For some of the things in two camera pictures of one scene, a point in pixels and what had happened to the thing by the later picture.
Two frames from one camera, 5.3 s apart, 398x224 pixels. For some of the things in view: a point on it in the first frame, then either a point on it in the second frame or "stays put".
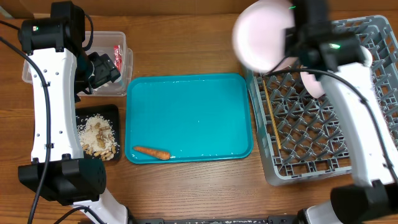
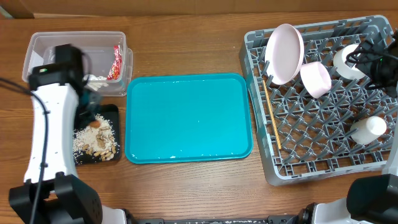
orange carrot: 156,154 → 94,124
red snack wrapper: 117,55 stays put
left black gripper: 106,70 → 84,121
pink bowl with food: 315,88 stays put
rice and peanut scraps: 97,136 stays put
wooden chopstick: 275,126 stays put
